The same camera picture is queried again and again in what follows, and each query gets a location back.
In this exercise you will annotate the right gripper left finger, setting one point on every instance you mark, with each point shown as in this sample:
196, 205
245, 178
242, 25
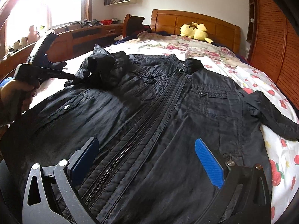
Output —
40, 204

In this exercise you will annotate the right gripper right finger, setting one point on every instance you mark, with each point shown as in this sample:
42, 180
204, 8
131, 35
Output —
243, 195

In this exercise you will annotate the black jacket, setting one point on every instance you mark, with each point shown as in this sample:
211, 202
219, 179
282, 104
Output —
146, 113

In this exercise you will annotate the person's left hand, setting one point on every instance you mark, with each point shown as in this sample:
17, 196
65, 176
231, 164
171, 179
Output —
16, 97

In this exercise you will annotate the pink bottle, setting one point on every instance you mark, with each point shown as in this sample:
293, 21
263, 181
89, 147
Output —
33, 35

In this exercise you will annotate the wooden desk cabinet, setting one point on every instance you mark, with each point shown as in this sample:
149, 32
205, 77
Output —
68, 45

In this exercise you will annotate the red bowl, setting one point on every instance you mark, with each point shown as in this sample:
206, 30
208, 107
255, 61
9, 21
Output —
106, 22

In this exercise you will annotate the wooden chair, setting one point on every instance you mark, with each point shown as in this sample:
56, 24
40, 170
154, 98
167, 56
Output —
132, 24

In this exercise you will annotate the yellow plush toy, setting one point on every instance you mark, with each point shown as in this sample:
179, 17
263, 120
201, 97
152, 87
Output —
195, 31

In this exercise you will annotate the wooden louvered wardrobe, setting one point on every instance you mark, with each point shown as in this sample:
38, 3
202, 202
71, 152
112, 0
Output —
274, 46

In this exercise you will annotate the window with wooden frame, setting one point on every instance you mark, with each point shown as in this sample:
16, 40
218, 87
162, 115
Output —
18, 15

